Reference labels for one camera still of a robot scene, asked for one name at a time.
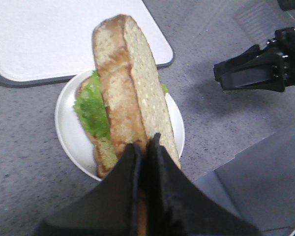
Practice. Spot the white round plate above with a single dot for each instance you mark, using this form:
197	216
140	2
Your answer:
73	138

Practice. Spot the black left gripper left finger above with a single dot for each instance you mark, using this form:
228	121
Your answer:
110	209

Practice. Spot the green lettuce leaf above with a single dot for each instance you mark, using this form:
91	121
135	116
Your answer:
131	107

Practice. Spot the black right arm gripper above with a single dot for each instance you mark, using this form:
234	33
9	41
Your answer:
271	68

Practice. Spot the toasted bread slice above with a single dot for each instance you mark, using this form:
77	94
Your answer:
91	112
119	44

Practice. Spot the white grey cutting board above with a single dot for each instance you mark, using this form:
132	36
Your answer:
49	41

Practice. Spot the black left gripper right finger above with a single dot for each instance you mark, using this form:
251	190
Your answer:
176	207

